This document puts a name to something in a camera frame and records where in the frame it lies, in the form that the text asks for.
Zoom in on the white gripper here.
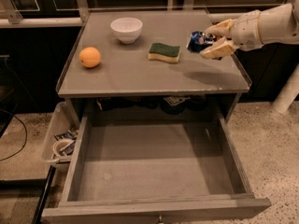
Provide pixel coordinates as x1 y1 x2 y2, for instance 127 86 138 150
200 10 263 59

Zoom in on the blue pepsi can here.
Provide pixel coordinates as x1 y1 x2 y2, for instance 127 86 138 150
187 31 217 53

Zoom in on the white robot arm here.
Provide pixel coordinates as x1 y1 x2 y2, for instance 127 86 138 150
200 0 299 59

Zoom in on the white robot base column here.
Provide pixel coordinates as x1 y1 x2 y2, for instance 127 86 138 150
273 64 299 113

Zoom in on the grey counter cabinet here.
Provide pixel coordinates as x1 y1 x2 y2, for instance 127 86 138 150
56 10 251 116

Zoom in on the grey open top drawer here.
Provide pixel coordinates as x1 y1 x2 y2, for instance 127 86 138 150
42 114 271 224

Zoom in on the green yellow sponge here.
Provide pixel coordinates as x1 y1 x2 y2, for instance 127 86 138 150
148 43 180 63

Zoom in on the white ceramic bowl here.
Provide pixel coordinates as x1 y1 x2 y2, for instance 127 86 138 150
110 17 143 44

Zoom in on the orange fruit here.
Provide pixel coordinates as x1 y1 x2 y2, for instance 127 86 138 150
79 47 101 68

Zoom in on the metal railing bar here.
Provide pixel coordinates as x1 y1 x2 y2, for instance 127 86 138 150
0 13 241 29

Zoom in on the clear plastic bin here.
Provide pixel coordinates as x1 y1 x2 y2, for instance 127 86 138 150
42 102 77 173

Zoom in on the white tape roll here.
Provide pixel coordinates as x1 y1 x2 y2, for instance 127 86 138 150
52 138 76 157

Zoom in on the black floor cable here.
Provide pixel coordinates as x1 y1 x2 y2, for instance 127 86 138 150
0 109 28 162

